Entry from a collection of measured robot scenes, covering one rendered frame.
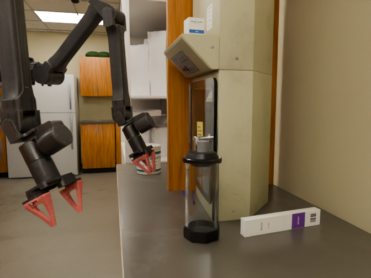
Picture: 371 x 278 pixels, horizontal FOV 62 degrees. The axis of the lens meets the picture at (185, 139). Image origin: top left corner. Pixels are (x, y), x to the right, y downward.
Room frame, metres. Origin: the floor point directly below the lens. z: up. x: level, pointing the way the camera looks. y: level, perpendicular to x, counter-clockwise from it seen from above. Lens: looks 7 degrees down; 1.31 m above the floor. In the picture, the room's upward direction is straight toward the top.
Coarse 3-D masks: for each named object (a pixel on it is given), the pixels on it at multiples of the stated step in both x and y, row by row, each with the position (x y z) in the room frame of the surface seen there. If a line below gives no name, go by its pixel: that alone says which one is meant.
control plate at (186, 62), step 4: (180, 52) 1.04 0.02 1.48; (176, 56) 1.11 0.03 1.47; (180, 56) 1.07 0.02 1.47; (184, 56) 1.03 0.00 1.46; (172, 60) 1.19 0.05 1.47; (176, 60) 1.15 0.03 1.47; (180, 60) 1.11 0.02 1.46; (184, 60) 1.06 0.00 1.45; (188, 60) 1.03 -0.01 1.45; (176, 64) 1.19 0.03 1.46; (180, 64) 1.15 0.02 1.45; (184, 64) 1.10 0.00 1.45; (188, 64) 1.07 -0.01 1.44; (192, 64) 1.03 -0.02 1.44; (180, 68) 1.20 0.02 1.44; (188, 68) 1.11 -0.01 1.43; (192, 68) 1.07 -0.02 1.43; (196, 68) 1.04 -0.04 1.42; (184, 72) 1.19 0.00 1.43; (188, 72) 1.15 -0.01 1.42; (192, 72) 1.11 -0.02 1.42
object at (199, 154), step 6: (198, 144) 0.82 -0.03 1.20; (204, 144) 0.82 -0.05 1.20; (198, 150) 0.82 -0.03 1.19; (204, 150) 0.82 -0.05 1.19; (210, 150) 0.86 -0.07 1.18; (186, 156) 0.82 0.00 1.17; (192, 156) 0.80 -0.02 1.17; (198, 156) 0.79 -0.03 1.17; (204, 156) 0.79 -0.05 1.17; (210, 156) 0.80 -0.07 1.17; (216, 156) 0.81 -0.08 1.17
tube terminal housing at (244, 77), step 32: (224, 0) 0.94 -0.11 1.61; (256, 0) 0.97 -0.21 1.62; (224, 32) 0.94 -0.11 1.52; (256, 32) 0.98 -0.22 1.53; (224, 64) 0.94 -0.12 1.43; (256, 64) 0.98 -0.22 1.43; (224, 96) 0.94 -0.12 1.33; (256, 96) 0.99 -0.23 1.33; (224, 128) 0.94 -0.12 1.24; (256, 128) 1.00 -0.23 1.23; (224, 160) 0.94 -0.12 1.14; (256, 160) 1.00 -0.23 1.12; (224, 192) 0.94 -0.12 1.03; (256, 192) 1.01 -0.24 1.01
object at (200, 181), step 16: (192, 160) 0.78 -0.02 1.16; (208, 160) 0.78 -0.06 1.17; (192, 176) 0.79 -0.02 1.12; (208, 176) 0.79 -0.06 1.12; (192, 192) 0.79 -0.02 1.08; (208, 192) 0.79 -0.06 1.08; (192, 208) 0.79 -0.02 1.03; (208, 208) 0.79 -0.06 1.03; (192, 224) 0.79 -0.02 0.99; (208, 224) 0.79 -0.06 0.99
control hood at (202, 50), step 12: (180, 36) 0.92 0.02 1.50; (192, 36) 0.92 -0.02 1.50; (204, 36) 0.93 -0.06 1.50; (216, 36) 0.93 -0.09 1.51; (168, 48) 1.11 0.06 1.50; (180, 48) 1.00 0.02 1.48; (192, 48) 0.92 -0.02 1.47; (204, 48) 0.93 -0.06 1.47; (216, 48) 0.93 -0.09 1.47; (192, 60) 1.00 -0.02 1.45; (204, 60) 0.93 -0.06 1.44; (216, 60) 0.93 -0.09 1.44; (204, 72) 1.02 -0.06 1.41
